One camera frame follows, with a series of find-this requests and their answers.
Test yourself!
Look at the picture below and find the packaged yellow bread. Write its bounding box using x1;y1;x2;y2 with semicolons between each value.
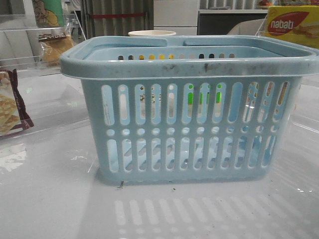
40;35;74;67

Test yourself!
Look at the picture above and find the light blue plastic basket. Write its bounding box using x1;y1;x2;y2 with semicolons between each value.
60;35;319;183

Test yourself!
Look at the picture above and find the yellow popcorn paper bucket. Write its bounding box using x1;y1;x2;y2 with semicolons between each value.
128;30;176;36

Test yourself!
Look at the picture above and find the clear acrylic display shelf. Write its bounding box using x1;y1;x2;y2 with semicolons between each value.
0;9;87;147

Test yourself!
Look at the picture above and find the clear acrylic right shelf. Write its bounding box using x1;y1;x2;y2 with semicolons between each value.
254;18;319;136

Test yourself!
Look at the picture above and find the maroon cracker snack packet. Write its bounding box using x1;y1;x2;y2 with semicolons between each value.
0;69;34;138

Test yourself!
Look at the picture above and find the fruit plate on cabinet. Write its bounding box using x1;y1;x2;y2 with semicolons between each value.
258;0;273;7

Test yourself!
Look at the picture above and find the yellow nabati wafer box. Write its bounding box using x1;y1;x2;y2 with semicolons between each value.
264;5;319;48

